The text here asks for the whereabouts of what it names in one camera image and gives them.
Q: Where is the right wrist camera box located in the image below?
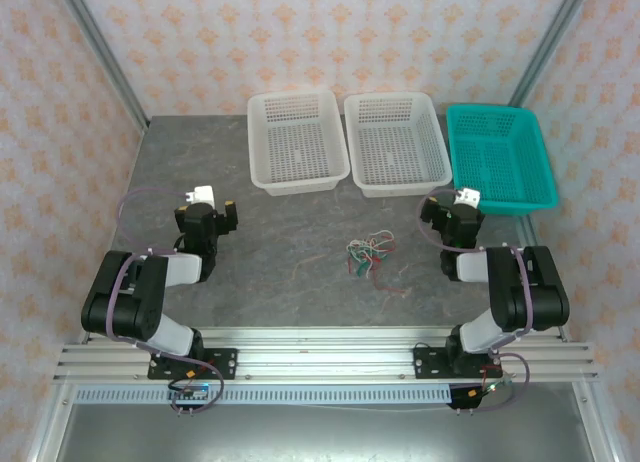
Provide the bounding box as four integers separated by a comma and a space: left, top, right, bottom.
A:
452, 186, 483, 209

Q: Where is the aluminium frame post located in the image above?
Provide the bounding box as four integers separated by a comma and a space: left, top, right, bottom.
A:
507, 0, 595, 109
52, 0, 151, 134

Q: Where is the white plastic basket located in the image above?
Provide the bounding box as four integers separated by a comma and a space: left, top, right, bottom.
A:
247, 90, 351, 197
343, 91, 455, 199

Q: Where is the small electronics board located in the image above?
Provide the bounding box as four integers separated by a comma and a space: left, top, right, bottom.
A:
167, 381, 211, 402
469, 379, 514, 401

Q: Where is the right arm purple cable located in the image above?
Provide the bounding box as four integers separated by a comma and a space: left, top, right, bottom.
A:
417, 187, 532, 413

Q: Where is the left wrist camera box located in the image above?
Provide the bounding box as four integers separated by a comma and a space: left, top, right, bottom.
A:
182, 183, 217, 207

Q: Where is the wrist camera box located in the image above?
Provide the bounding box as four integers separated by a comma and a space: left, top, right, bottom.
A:
452, 186, 483, 209
182, 183, 217, 207

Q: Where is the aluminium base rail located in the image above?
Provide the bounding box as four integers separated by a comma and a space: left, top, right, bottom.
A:
52, 325, 599, 384

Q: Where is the grey metal shelf panel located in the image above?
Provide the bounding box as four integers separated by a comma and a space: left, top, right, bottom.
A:
54, 404, 599, 462

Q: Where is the teal plastic basket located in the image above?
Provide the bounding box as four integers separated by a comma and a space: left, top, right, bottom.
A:
445, 103, 560, 217

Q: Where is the red cable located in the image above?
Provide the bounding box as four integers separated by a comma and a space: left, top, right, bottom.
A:
357, 251, 409, 298
362, 230, 396, 248

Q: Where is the white slotted cable duct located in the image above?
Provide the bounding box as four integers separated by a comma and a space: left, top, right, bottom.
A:
74, 386, 454, 406

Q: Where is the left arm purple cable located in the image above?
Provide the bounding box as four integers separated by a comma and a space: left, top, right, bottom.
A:
107, 185, 225, 413

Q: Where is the aluminium frame bar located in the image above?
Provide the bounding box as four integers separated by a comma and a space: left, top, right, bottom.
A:
27, 381, 76, 462
572, 381, 626, 462

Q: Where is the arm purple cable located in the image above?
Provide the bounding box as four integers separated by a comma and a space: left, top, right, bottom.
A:
417, 187, 532, 413
107, 185, 225, 413

